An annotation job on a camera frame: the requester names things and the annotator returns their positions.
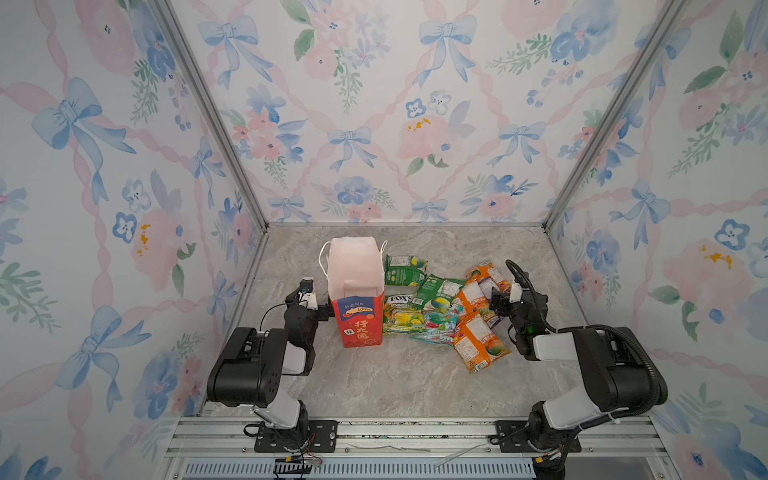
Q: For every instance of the orange snack bag front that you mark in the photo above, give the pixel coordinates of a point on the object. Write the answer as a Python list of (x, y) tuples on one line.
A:
[(477, 345)]

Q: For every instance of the red paper gift bag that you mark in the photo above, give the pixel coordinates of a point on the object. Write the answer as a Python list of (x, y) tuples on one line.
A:
[(354, 270)]

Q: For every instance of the teal Fox's candy bag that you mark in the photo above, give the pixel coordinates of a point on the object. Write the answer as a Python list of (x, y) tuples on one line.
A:
[(441, 324)]

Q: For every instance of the orange snack bag middle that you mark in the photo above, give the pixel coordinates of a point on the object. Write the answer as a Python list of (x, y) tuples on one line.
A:
[(471, 301)]

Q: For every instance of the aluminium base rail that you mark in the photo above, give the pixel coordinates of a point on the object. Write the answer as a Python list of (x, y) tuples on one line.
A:
[(409, 448)]

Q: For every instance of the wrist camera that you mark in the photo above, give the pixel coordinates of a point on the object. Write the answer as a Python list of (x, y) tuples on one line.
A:
[(515, 293), (307, 296)]

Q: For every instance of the orange snack bag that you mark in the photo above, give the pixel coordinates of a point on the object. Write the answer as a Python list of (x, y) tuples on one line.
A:
[(489, 279), (477, 345), (471, 301)]

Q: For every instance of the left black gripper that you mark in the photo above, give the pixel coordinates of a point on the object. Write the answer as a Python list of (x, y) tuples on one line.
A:
[(318, 308)]

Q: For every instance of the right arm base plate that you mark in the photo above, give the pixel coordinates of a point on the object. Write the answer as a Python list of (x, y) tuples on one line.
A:
[(517, 436)]

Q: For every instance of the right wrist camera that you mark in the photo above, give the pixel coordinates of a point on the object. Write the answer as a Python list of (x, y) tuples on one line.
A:
[(515, 293)]

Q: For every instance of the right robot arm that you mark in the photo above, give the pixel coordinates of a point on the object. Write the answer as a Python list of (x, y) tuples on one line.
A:
[(618, 380)]

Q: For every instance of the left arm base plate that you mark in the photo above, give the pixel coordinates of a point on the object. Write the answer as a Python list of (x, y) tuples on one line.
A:
[(314, 436)]

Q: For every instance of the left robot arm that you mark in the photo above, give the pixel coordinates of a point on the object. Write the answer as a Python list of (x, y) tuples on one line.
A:
[(249, 370)]

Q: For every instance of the yellow green Fox's candy bag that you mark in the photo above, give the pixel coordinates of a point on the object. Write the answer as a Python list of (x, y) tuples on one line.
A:
[(400, 317)]

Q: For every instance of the green snack bag with label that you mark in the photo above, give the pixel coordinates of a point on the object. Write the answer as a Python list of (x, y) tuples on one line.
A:
[(436, 294)]

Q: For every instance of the orange snack bag rear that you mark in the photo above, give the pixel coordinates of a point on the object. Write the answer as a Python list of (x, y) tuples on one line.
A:
[(489, 279)]

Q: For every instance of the small green snack bag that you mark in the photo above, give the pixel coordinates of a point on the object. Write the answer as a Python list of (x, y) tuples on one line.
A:
[(405, 270)]

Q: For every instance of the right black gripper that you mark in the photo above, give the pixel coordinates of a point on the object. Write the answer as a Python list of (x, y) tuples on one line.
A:
[(505, 302)]

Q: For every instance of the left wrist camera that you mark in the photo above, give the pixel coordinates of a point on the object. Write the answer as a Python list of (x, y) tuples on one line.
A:
[(307, 296)]

